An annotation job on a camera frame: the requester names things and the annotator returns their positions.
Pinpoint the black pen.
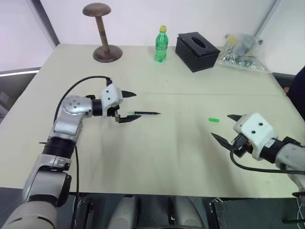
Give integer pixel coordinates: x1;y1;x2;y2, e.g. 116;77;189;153
127;110;162;116

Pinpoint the brown wooden hat stand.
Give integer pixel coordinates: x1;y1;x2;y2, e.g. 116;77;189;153
82;2;123;63

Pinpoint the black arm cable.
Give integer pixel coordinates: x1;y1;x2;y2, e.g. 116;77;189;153
53;75;113;199
229;149;305;174

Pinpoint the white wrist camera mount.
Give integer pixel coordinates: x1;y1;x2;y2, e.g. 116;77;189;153
99;84;123;113
233;113;279;161

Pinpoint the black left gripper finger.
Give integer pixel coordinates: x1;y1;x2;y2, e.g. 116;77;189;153
121;90;137;99
118;114;142;124

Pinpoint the black tissue box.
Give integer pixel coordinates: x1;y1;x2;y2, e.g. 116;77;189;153
175;31;221;73

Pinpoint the person in dark clothes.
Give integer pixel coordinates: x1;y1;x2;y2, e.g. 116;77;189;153
283;66;305;120

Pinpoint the green plastic soda bottle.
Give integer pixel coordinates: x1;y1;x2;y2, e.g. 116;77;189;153
154;25;169;62

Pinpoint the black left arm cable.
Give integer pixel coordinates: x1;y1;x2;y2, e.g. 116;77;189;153
53;75;113;199

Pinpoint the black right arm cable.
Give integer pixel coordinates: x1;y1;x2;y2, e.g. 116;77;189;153
229;149;305;174

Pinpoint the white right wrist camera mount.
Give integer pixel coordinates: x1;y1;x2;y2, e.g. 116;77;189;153
233;113;279;161

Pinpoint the grey window frame post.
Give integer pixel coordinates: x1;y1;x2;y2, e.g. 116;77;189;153
252;0;282;37
28;0;61;46

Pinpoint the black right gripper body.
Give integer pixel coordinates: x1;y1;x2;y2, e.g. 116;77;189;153
229;133;254;159

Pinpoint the black metal table bracket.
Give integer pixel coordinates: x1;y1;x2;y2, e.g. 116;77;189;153
75;198;94;229
209;198;226;229

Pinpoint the clear plastic bag of parts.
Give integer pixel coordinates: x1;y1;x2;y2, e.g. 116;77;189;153
217;33;273;73

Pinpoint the grey rounded robot leg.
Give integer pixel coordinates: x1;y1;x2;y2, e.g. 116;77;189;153
113;196;137;229
172;196;206;229

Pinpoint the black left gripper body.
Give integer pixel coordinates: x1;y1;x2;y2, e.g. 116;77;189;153
102;104;121;122

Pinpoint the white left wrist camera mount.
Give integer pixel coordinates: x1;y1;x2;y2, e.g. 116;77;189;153
99;84;123;113

